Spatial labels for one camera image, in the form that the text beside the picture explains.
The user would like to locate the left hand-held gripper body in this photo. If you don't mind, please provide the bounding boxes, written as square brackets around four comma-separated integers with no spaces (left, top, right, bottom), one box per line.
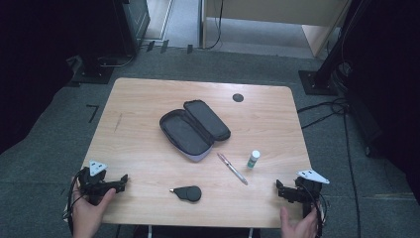
[77,160,117,206]

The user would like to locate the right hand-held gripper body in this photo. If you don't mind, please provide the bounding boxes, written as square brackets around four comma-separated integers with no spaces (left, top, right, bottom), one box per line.
[289,169,331,218]

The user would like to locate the white green glue stick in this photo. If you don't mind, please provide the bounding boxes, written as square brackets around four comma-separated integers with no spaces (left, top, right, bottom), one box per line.
[246,150,262,171]

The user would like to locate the slim pale pen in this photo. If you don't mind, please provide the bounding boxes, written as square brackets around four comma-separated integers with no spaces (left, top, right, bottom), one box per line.
[216,152,249,186]

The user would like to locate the black teardrop correction tape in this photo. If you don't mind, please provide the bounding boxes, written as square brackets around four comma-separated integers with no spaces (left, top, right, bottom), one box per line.
[168,185,203,203]

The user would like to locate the black lavender pencil case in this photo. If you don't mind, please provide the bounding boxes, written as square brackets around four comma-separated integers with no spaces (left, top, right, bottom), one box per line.
[158,99,232,163]

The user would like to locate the person's left hand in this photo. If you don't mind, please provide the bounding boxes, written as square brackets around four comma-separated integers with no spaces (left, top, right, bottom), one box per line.
[71,184,118,238]

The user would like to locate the person's right hand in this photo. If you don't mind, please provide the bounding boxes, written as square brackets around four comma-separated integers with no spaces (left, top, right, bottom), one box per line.
[279,206,320,238]

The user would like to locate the black metal stand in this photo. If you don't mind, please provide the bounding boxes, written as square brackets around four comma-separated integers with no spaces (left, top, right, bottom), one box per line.
[298,0,366,97]

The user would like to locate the black cabinet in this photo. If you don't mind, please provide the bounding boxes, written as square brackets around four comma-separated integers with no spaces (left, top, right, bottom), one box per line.
[112,0,152,58]

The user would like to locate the light wooden desk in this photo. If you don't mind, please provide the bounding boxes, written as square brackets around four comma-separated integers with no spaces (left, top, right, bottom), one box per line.
[199,0,352,60]

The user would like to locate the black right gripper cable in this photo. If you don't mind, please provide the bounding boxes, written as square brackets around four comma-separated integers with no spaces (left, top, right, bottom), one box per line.
[301,183,329,238]

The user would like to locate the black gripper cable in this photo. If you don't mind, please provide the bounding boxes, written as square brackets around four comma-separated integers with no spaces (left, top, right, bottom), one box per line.
[66,169,84,234]
[301,183,329,238]

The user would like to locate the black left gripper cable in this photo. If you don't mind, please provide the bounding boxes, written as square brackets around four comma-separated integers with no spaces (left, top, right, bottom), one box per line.
[66,169,84,234]

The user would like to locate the black floor cables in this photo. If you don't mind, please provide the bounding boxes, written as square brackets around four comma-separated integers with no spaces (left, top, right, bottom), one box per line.
[296,97,365,238]

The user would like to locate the black stand base plate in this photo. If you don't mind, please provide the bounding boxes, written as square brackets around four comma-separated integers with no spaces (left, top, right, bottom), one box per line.
[70,55,115,85]

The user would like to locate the black hanging cable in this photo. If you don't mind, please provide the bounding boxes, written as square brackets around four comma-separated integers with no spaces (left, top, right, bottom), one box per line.
[203,0,226,51]

